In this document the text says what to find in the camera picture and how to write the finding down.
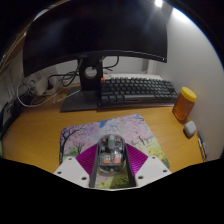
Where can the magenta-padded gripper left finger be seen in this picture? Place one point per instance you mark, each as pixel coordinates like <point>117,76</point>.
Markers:
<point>71,171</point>

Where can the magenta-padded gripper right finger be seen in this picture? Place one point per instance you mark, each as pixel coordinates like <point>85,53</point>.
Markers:
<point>153,170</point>

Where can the transparent computer mouse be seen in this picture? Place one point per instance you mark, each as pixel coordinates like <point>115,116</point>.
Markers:
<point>111,153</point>

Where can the cherry blossom print mouse pad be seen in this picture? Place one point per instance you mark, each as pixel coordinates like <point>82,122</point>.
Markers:
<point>83,133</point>

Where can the silver pen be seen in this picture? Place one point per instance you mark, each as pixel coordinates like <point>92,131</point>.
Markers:
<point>202,145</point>

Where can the white earbuds case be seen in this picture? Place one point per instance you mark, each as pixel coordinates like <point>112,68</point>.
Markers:
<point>190,128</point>

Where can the orange jar with yellow lid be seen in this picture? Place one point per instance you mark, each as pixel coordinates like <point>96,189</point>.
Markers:
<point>182,105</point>

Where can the black keyboard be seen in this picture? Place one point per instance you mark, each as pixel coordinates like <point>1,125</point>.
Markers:
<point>140,90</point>

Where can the white power strip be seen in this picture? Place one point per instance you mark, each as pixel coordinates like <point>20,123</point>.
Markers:
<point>45,86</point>

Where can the black computer monitor with stand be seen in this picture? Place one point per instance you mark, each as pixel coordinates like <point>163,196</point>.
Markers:
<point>93,30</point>

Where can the bright lamp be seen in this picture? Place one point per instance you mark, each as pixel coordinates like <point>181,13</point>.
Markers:
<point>159,3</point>

